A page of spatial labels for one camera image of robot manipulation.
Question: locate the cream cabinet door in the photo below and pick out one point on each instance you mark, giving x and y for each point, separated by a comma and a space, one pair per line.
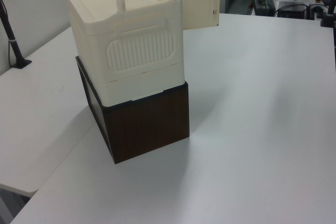
195, 6

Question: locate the cream plastic storage cabinet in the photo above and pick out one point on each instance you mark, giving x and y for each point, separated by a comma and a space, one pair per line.
126, 58

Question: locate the dark brown wooden box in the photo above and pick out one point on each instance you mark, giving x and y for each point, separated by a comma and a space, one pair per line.
147, 129

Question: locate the black device with green part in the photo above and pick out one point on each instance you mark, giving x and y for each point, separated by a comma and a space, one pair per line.
263, 5

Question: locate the black electronics box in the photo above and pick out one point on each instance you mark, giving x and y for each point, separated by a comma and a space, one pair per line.
291, 9

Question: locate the black camera pole with base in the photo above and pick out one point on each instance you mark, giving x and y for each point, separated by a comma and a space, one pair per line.
11, 40

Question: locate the black clamp mount stand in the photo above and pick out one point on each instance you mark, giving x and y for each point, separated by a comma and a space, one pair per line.
328, 16

